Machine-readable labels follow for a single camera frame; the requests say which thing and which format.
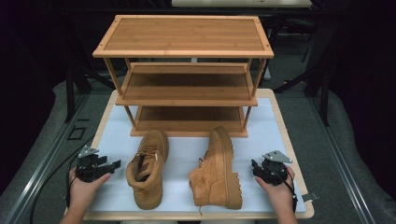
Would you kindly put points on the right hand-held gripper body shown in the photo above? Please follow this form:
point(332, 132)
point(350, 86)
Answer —
point(274, 171)

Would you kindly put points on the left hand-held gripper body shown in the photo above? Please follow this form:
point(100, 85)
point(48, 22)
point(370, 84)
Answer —
point(88, 168)

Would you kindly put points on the tan suede boot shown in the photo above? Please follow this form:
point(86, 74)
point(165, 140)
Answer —
point(148, 174)
point(218, 174)

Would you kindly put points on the wooden shoe rack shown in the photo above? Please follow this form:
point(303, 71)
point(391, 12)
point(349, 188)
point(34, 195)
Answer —
point(183, 37)

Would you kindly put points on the person's right hand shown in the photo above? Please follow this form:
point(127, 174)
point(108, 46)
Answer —
point(278, 196)

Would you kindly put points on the person's left hand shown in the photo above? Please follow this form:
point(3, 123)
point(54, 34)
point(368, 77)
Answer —
point(84, 193)

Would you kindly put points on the grey metal clip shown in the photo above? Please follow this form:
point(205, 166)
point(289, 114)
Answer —
point(309, 196)

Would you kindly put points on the white table mat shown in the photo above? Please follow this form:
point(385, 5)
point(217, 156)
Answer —
point(183, 155)

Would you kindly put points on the black metal stand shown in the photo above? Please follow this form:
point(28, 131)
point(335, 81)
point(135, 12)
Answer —
point(71, 93)
point(325, 93)

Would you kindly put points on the grey metal floor rail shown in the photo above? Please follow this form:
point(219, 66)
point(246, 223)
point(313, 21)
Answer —
point(342, 161)
point(46, 161)

